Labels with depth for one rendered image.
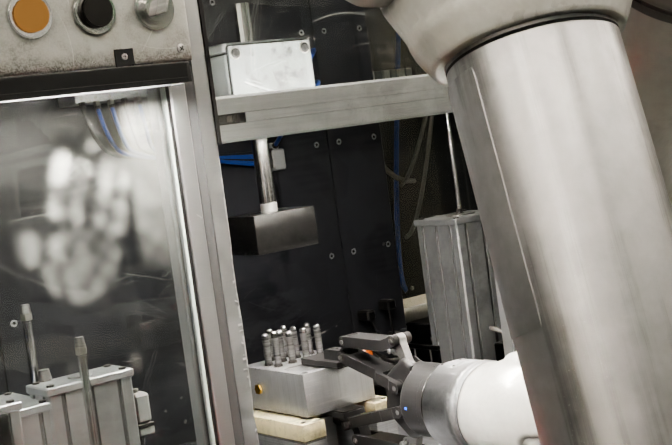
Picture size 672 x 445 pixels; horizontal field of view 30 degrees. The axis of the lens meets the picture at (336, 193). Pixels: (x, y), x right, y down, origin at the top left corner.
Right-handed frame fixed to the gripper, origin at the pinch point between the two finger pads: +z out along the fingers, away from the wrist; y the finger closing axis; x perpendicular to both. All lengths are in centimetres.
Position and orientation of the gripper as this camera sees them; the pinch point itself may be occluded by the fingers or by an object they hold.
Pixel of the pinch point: (330, 384)
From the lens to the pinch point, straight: 143.3
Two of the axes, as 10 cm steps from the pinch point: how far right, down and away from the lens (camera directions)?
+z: -5.9, 0.4, 8.0
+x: -7.9, 1.4, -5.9
